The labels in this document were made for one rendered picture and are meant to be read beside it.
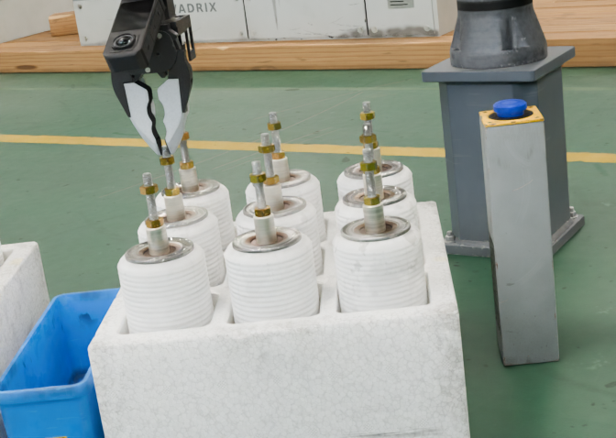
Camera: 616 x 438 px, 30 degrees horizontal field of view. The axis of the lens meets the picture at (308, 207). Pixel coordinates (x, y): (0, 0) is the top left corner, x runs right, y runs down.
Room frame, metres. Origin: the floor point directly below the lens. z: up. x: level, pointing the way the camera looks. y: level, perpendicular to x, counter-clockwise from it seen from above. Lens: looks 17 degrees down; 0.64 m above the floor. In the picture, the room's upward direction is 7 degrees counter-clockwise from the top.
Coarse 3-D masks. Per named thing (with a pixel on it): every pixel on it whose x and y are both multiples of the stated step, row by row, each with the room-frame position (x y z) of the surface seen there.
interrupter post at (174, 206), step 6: (180, 192) 1.31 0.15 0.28; (168, 198) 1.30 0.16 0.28; (174, 198) 1.30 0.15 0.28; (180, 198) 1.30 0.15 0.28; (168, 204) 1.30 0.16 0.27; (174, 204) 1.30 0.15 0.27; (180, 204) 1.30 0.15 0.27; (168, 210) 1.30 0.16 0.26; (174, 210) 1.30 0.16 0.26; (180, 210) 1.30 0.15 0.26; (168, 216) 1.30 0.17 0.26; (174, 216) 1.30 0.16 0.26; (180, 216) 1.30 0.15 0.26
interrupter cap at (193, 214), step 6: (162, 210) 1.34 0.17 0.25; (186, 210) 1.33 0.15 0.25; (192, 210) 1.32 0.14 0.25; (198, 210) 1.32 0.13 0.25; (204, 210) 1.31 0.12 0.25; (162, 216) 1.32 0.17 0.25; (186, 216) 1.31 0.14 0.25; (192, 216) 1.30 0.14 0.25; (198, 216) 1.29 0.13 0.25; (204, 216) 1.29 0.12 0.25; (168, 222) 1.30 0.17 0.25; (174, 222) 1.29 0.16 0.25; (180, 222) 1.28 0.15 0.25; (186, 222) 1.27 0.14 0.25; (192, 222) 1.28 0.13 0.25; (198, 222) 1.28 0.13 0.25; (168, 228) 1.27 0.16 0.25
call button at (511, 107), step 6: (498, 102) 1.36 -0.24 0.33; (504, 102) 1.35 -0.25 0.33; (510, 102) 1.35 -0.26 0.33; (516, 102) 1.34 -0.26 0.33; (522, 102) 1.34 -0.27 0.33; (498, 108) 1.34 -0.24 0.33; (504, 108) 1.33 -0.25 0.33; (510, 108) 1.33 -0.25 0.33; (516, 108) 1.33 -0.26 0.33; (522, 108) 1.33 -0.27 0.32; (498, 114) 1.34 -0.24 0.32; (504, 114) 1.33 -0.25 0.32; (510, 114) 1.33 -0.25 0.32; (516, 114) 1.33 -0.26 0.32; (522, 114) 1.34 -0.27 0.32
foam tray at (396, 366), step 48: (432, 240) 1.31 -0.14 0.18; (336, 288) 1.20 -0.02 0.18; (432, 288) 1.16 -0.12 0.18; (96, 336) 1.14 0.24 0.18; (144, 336) 1.13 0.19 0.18; (192, 336) 1.11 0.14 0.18; (240, 336) 1.11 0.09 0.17; (288, 336) 1.10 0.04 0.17; (336, 336) 1.10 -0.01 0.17; (384, 336) 1.09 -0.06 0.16; (432, 336) 1.09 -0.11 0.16; (96, 384) 1.12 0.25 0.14; (144, 384) 1.11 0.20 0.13; (192, 384) 1.11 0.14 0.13; (240, 384) 1.11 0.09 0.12; (288, 384) 1.10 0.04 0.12; (336, 384) 1.10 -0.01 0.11; (384, 384) 1.09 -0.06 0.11; (432, 384) 1.09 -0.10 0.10; (144, 432) 1.11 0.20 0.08; (192, 432) 1.11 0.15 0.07; (240, 432) 1.11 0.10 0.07; (288, 432) 1.10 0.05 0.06; (336, 432) 1.10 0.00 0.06; (384, 432) 1.09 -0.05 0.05; (432, 432) 1.09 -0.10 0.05
